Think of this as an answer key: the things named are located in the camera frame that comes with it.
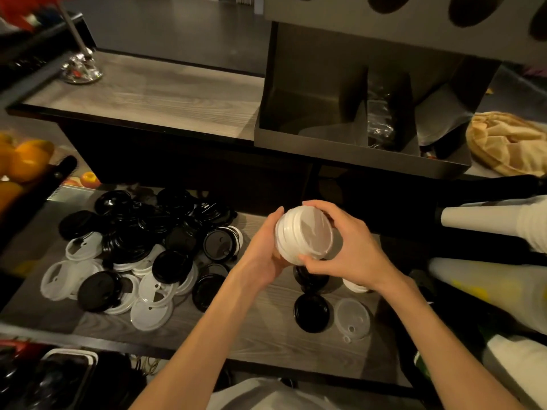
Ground person's right hand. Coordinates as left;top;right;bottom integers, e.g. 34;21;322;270
297;199;410;295

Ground person's left hand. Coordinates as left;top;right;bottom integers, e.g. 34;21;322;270
229;206;291;294

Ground stack of white lids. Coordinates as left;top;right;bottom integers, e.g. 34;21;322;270
275;205;335;266

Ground clear plastic lids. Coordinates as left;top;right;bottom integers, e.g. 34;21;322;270
333;297;372;343

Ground pile of mixed cup lids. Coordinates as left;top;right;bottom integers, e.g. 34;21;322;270
39;187;244;333

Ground dark metal organizer box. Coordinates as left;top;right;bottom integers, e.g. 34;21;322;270
254;0;547;180

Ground person's left forearm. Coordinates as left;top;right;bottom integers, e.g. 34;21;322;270
128;270;259;410

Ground person's right forearm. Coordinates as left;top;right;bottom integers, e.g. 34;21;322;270
380;273;526;410

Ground translucent yellow print cup stack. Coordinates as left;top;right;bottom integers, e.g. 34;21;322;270
427;256;547;336

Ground white paper cup stack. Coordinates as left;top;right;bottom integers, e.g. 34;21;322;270
435;196;547;255

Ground green sleeved white cup stack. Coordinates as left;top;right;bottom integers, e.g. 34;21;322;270
483;334;547;410

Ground clear plastic bag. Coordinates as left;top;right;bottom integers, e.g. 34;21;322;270
366;72;396;149

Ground white shirt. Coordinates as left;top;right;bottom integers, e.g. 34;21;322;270
205;376;342;410

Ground grey foil pouch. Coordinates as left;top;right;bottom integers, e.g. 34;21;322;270
417;83;475;146

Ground tan crumpled paper bundle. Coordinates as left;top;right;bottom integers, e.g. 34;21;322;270
464;110;547;178

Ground pile of oranges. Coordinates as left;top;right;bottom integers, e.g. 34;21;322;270
0;132;56;210

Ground chrome flag stand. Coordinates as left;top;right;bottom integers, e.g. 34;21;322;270
55;2;104;85

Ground red flag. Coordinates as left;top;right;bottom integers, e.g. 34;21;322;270
0;0;74;32

